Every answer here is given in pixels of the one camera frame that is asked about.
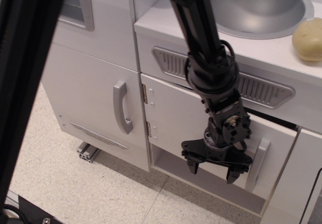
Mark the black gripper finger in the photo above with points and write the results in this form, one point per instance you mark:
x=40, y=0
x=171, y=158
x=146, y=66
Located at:
x=233, y=174
x=193, y=165

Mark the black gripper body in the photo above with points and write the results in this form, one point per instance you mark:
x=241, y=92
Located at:
x=226, y=157

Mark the white cabinet door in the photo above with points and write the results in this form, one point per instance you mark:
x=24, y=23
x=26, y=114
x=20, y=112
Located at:
x=176, y=115
x=299, y=186

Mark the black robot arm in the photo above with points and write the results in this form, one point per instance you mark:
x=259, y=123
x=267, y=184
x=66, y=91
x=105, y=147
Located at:
x=27, y=28

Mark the white toy kitchen cabinet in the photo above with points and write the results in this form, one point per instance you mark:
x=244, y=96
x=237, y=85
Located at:
x=272, y=59

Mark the brass lower door hinge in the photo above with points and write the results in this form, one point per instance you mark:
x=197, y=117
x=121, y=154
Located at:
x=148, y=129

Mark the brass door hinge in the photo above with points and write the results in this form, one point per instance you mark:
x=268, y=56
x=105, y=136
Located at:
x=144, y=93
x=148, y=129

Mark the brass upper door hinge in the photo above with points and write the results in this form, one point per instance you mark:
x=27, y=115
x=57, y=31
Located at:
x=144, y=93

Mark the grey vent grille panel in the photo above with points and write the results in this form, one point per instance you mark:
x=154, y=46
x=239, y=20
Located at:
x=255, y=89

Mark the silver sink bowl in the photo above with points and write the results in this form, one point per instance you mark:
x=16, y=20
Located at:
x=260, y=19

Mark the beige toy potato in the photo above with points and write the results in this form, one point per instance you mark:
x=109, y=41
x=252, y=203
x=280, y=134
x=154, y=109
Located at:
x=306, y=40

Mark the grey recessed dispenser panel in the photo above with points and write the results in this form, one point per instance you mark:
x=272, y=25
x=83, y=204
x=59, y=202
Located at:
x=78, y=13

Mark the grey cabinet door handle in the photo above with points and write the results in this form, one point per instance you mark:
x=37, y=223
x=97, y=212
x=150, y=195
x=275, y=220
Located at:
x=258, y=160

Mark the grey fridge door handle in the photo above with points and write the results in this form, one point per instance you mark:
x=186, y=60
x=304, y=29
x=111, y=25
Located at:
x=119, y=92

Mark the aluminium extrusion rail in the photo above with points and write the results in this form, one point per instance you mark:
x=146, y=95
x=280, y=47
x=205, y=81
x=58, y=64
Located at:
x=87, y=152

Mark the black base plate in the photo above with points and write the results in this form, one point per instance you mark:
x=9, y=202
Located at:
x=33, y=213

